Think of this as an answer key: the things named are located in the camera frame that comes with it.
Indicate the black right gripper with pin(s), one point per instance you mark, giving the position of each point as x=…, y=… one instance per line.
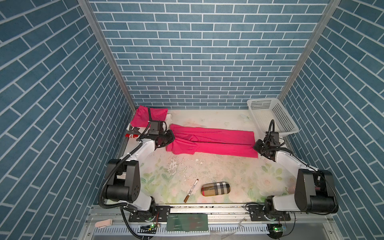
x=257, y=145

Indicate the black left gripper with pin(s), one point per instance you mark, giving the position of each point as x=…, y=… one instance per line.
x=171, y=137

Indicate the magenta t shirt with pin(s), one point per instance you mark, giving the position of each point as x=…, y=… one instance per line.
x=191, y=140
x=141, y=117

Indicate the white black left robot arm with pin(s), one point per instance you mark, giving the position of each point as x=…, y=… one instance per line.
x=122, y=183

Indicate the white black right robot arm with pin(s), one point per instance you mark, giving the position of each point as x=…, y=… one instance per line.
x=315, y=189

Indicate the folded magenta t shirt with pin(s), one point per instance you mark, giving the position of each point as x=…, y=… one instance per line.
x=141, y=117

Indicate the white perforated plastic basket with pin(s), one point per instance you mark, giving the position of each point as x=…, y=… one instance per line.
x=264, y=110

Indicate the plaid beige glasses case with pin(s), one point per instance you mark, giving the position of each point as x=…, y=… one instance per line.
x=215, y=189

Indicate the green circuit board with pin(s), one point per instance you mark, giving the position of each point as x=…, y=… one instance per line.
x=187, y=223

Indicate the brown handled marker pen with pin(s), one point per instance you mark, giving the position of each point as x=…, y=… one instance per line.
x=191, y=190

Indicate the aluminium front rail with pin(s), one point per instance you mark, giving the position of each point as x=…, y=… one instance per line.
x=223, y=219

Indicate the aluminium left corner post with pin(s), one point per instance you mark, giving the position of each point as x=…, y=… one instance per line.
x=92, y=20

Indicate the aluminium corner post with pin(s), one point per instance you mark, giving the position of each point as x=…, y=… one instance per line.
x=92, y=20
x=310, y=45

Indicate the aluminium right corner post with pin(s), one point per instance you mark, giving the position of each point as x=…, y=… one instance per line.
x=310, y=45

